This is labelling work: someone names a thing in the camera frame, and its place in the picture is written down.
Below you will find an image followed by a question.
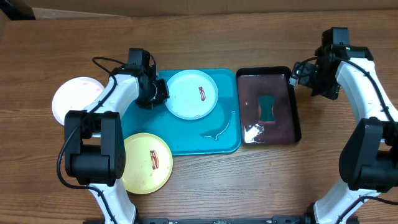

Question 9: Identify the white plate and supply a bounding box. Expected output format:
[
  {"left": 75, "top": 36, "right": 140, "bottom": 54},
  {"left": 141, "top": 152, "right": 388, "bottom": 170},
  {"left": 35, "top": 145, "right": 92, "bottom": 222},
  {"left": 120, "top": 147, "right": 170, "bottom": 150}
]
[{"left": 52, "top": 77, "right": 104, "bottom": 125}]

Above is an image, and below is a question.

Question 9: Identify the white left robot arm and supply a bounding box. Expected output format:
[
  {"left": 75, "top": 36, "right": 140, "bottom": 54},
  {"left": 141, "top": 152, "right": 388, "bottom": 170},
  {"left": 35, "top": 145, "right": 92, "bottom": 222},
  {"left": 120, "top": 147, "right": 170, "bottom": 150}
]
[{"left": 57, "top": 48, "right": 169, "bottom": 223}]

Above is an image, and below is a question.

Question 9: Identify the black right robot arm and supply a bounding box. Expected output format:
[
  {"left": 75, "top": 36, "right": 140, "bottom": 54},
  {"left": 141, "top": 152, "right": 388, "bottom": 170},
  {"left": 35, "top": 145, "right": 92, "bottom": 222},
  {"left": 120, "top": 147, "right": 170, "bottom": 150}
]
[{"left": 289, "top": 27, "right": 397, "bottom": 224}]

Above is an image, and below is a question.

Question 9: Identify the yellow plate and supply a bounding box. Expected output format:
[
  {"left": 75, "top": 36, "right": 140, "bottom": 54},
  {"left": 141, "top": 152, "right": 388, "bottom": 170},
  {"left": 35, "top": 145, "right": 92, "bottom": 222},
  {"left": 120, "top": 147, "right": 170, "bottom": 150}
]
[{"left": 121, "top": 133, "right": 174, "bottom": 195}]

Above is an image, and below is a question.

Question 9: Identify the green scrub sponge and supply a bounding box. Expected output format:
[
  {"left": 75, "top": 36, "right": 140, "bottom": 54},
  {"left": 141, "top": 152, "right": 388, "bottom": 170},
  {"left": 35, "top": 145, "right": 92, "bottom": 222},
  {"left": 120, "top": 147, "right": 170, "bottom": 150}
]
[{"left": 257, "top": 95, "right": 275, "bottom": 123}]

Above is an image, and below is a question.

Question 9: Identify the light blue plate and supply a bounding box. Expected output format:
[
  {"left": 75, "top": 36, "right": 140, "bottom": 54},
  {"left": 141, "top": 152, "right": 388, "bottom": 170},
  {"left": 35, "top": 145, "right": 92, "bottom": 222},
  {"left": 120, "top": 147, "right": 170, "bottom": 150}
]
[{"left": 165, "top": 70, "right": 218, "bottom": 120}]

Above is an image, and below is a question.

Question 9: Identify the teal plastic tray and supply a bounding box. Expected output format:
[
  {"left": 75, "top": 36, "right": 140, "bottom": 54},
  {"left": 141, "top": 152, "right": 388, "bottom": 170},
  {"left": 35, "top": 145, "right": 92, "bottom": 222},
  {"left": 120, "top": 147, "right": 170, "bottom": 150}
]
[{"left": 121, "top": 68, "right": 242, "bottom": 156}]

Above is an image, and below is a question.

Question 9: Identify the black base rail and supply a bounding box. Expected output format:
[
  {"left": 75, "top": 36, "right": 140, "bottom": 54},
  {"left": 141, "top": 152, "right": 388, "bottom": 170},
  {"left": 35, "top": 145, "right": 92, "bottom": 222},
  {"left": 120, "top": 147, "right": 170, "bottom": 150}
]
[{"left": 135, "top": 215, "right": 314, "bottom": 224}]

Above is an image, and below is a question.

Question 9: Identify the cardboard backboard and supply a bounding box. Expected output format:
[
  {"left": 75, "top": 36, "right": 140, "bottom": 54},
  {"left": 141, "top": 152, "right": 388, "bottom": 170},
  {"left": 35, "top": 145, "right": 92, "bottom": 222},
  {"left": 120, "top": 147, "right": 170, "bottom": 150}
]
[{"left": 0, "top": 0, "right": 398, "bottom": 21}]

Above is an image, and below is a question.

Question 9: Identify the black water tray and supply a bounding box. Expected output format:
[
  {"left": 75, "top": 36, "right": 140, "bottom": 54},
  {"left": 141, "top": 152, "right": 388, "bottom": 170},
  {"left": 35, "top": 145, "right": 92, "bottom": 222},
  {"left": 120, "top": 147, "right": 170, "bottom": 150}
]
[{"left": 236, "top": 66, "right": 302, "bottom": 145}]

